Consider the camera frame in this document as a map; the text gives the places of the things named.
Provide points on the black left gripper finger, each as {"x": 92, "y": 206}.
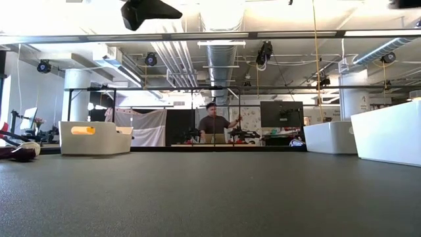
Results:
{"x": 144, "y": 10}

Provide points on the white plastic basket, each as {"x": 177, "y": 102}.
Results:
{"x": 388, "y": 138}

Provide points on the light grey plastic basket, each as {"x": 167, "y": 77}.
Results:
{"x": 329, "y": 141}

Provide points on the short purple sweet potato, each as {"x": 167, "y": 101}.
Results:
{"x": 23, "y": 154}

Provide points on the background black robot arm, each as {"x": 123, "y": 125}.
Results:
{"x": 243, "y": 134}
{"x": 194, "y": 135}

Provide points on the long ceiling light fixture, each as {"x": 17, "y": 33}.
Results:
{"x": 220, "y": 43}

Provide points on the white pillar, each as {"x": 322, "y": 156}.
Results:
{"x": 77, "y": 98}
{"x": 353, "y": 98}

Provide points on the black panel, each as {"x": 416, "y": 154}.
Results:
{"x": 177, "y": 121}

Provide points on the grey curtain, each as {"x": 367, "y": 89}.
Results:
{"x": 200, "y": 113}

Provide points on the white cloth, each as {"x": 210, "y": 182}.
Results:
{"x": 148, "y": 128}

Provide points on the person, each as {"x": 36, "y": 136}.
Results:
{"x": 207, "y": 125}

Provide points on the cream plastic basket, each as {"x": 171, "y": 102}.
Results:
{"x": 108, "y": 141}

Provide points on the grey laptop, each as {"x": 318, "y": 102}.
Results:
{"x": 220, "y": 139}

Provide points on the patterned white sheet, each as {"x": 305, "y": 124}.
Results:
{"x": 250, "y": 118}

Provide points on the pink flower bouquet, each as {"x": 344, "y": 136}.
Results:
{"x": 39, "y": 121}

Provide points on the small lit computer monitor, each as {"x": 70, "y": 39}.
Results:
{"x": 29, "y": 118}

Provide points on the black monitor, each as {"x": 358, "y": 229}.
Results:
{"x": 273, "y": 115}

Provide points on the black monitor stand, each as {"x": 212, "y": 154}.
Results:
{"x": 14, "y": 121}

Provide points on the white and blue object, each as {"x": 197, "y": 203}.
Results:
{"x": 297, "y": 143}

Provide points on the red object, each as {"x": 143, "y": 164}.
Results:
{"x": 2, "y": 130}

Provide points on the black table mat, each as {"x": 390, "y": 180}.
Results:
{"x": 210, "y": 197}

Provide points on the grey flexible duct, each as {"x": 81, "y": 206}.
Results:
{"x": 381, "y": 49}

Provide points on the white rectangular ceiling duct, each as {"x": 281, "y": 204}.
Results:
{"x": 112, "y": 59}

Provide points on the black background frame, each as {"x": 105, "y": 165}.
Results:
{"x": 164, "y": 88}

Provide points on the silver ventilation duct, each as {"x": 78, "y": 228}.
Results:
{"x": 221, "y": 59}

